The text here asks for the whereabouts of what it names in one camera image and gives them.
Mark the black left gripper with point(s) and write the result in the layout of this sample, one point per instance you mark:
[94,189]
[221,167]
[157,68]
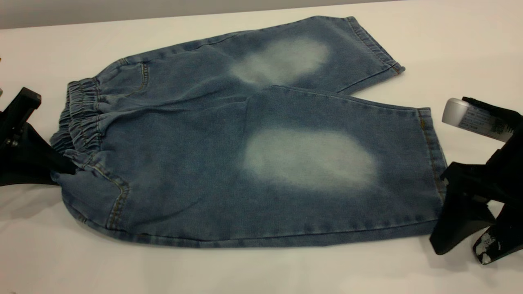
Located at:
[20,110]

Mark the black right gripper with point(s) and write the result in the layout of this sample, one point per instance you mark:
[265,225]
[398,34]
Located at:
[490,181]

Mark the blue denim pants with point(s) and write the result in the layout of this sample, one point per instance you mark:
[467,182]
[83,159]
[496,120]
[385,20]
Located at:
[184,163]

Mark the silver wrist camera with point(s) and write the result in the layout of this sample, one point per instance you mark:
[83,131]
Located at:
[461,115]

